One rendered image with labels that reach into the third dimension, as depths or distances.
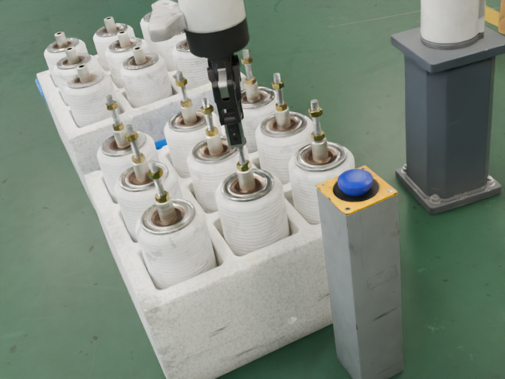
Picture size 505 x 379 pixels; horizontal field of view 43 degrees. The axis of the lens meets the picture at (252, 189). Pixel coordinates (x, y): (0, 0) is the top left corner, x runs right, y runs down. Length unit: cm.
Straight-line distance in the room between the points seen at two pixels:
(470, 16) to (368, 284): 49
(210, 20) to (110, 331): 58
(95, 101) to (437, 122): 66
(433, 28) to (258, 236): 45
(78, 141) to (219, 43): 62
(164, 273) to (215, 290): 7
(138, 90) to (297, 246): 59
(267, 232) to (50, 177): 79
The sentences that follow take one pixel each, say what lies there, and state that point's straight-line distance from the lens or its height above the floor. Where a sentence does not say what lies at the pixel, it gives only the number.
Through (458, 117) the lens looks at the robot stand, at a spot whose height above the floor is 18.
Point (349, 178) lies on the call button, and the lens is 75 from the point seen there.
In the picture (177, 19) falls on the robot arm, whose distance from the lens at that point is 76.
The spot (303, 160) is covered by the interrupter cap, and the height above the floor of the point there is 25.
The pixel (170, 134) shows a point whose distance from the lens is 107.
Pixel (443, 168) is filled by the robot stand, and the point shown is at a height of 9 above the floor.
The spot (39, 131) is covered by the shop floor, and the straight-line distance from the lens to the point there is 180.
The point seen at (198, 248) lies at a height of 21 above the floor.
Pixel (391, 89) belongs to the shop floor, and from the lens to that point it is 164.
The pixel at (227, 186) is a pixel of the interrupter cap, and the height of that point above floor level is 25.
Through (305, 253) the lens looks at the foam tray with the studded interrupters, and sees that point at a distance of 91.
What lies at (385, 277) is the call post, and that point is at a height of 19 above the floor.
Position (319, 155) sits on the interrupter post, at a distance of 92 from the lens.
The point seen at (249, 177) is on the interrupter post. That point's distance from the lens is 88.
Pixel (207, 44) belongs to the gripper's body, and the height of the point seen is 48.
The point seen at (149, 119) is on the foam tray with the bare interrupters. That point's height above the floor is 16.
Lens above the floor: 76
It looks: 35 degrees down
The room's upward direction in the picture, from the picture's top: 11 degrees counter-clockwise
